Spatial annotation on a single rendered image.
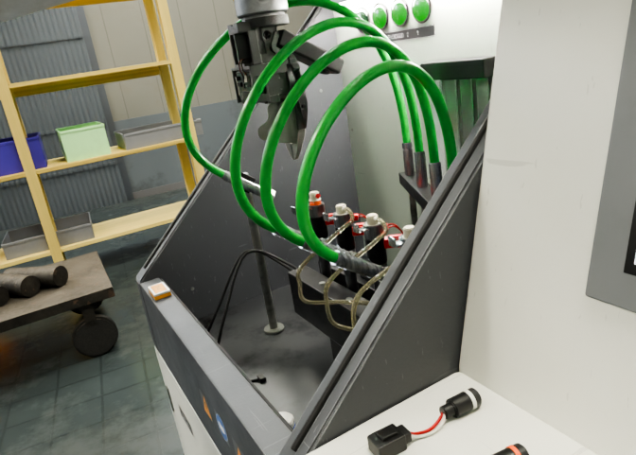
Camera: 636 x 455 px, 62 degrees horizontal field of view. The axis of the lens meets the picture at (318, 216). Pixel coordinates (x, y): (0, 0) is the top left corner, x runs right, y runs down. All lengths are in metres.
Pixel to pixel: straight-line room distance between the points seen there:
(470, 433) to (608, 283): 0.19
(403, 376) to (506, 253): 0.17
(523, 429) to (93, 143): 3.81
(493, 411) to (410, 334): 0.11
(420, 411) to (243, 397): 0.23
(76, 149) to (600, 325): 3.86
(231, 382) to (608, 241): 0.47
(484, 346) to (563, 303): 0.11
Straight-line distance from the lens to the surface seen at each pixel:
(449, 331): 0.61
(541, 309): 0.54
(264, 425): 0.65
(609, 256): 0.50
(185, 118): 0.93
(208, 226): 1.14
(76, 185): 6.42
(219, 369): 0.76
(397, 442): 0.53
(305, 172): 0.57
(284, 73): 0.80
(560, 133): 0.52
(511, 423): 0.57
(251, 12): 0.79
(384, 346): 0.55
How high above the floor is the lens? 1.34
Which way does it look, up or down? 18 degrees down
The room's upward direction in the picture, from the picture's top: 9 degrees counter-clockwise
